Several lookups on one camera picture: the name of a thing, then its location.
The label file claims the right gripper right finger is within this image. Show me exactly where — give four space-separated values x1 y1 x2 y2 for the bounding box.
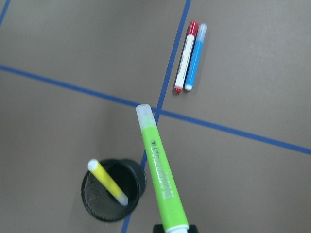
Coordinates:
188 225 199 233

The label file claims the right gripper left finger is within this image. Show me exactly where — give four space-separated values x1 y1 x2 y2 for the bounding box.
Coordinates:
153 224 165 233

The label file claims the green highlighter pen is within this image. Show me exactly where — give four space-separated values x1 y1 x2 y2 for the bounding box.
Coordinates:
136 104 190 233

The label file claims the black mesh pen cup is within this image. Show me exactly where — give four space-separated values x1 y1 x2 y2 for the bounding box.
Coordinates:
81 159 146 222

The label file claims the yellow highlighter pen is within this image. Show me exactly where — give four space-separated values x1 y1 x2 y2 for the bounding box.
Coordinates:
87 159 129 206

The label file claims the blue highlighter pen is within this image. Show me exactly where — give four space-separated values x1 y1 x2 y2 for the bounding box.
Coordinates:
184 23 207 91

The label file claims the red white marker pen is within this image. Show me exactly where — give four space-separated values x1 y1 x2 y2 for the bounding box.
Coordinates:
174 21 199 94

